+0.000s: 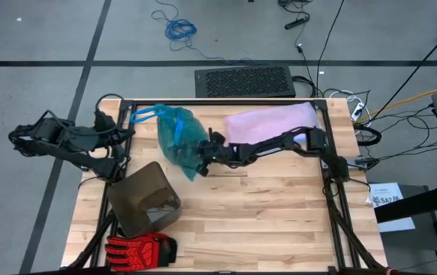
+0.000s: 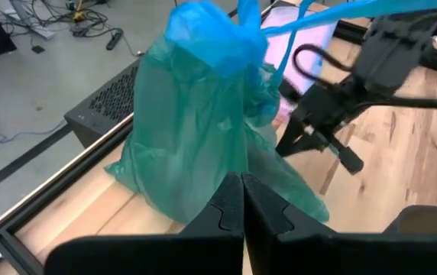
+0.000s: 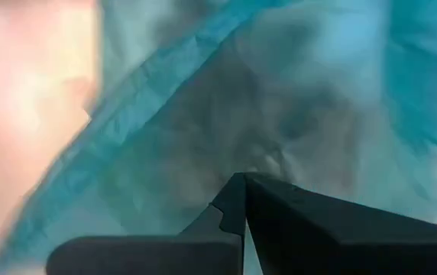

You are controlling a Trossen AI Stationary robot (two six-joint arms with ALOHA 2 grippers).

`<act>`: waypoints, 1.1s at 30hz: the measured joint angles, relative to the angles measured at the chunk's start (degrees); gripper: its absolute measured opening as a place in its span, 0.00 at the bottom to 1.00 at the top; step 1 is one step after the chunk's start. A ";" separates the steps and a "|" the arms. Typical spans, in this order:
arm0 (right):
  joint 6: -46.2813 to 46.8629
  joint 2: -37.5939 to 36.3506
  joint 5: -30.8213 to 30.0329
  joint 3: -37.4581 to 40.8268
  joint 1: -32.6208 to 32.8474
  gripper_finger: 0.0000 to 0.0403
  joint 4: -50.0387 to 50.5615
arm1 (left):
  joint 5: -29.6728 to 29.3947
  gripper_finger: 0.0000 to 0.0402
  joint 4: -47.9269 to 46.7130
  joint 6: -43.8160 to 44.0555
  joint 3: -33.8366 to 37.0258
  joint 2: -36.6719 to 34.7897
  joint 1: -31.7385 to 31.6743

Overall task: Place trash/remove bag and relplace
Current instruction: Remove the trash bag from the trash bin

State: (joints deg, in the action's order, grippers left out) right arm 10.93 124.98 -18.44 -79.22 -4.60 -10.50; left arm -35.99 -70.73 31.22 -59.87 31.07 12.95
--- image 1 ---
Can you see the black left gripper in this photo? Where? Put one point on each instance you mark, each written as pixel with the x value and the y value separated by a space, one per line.
pixel 105 122

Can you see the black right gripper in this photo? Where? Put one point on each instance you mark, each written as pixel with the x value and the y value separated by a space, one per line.
pixel 224 154

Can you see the teal plastic trash bag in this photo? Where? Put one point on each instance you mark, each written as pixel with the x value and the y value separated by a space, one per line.
pixel 176 137

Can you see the dark grey trash bin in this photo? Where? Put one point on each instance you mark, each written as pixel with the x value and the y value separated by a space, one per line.
pixel 134 191

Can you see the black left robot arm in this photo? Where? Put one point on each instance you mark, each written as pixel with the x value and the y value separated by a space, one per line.
pixel 62 135

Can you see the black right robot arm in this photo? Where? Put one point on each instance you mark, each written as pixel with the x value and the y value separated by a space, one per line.
pixel 279 143

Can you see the black perforated computer case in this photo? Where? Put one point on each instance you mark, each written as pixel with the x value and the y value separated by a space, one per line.
pixel 245 81

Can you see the red black work glove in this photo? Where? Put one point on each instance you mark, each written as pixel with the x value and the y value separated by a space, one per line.
pixel 138 252

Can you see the black power strip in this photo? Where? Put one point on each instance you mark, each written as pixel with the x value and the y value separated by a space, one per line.
pixel 296 23

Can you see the white printed paper sheet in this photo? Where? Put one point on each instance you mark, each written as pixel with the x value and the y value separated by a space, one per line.
pixel 388 193

